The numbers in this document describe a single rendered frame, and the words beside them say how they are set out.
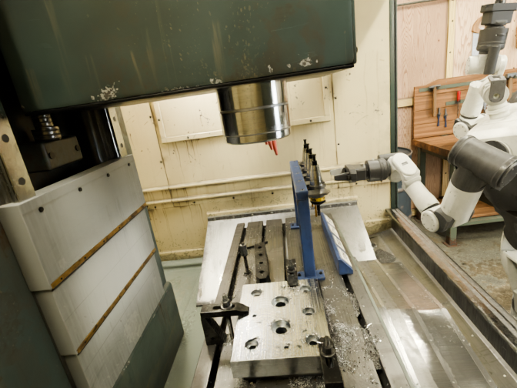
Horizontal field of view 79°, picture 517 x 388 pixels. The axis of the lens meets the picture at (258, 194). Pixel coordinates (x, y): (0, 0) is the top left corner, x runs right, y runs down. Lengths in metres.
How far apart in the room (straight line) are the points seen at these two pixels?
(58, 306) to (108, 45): 0.52
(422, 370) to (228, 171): 1.28
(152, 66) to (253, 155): 1.20
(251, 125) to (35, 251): 0.48
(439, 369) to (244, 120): 0.88
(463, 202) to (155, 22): 0.95
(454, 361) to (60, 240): 1.09
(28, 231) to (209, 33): 0.49
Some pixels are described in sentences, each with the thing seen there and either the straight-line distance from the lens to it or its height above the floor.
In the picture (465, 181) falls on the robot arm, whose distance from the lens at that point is 1.08.
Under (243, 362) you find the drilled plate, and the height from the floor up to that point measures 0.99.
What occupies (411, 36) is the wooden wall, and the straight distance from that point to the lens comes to 3.61.
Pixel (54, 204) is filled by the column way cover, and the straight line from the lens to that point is 0.77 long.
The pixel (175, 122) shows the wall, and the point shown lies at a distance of 1.83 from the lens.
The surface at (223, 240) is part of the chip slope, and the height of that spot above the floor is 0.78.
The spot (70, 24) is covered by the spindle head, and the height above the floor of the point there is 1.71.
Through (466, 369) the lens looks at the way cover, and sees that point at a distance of 1.18.
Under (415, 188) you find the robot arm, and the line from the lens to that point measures 1.31.
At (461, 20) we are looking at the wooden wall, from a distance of 3.82.
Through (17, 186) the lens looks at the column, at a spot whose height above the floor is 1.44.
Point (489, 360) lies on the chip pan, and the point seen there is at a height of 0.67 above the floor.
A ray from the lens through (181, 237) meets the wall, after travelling 2.03.
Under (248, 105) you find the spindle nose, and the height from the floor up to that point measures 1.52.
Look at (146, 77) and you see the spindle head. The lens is 0.66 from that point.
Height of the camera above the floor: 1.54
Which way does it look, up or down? 18 degrees down
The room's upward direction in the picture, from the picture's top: 8 degrees counter-clockwise
